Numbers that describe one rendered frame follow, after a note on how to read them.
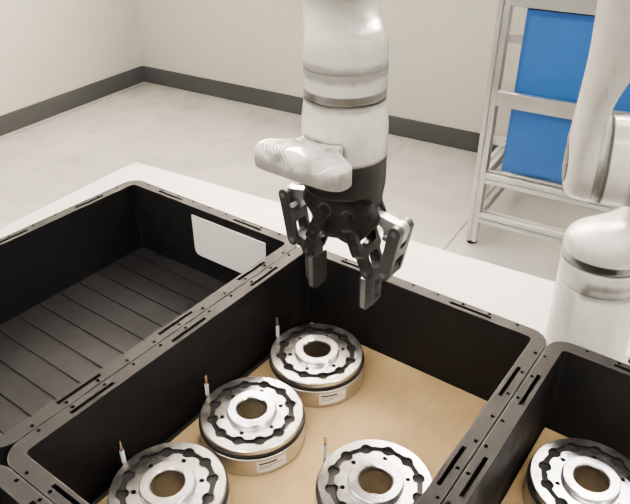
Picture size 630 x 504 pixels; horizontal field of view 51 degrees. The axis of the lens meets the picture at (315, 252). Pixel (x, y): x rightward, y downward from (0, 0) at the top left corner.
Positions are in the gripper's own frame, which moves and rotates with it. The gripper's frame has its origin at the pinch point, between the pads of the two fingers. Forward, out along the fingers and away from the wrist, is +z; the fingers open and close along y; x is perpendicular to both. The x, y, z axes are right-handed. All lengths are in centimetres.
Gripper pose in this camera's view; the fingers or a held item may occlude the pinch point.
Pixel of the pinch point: (342, 281)
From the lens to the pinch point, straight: 66.1
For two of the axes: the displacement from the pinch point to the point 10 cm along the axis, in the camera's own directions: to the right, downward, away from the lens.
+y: -8.0, -3.2, 5.1
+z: 0.1, 8.4, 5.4
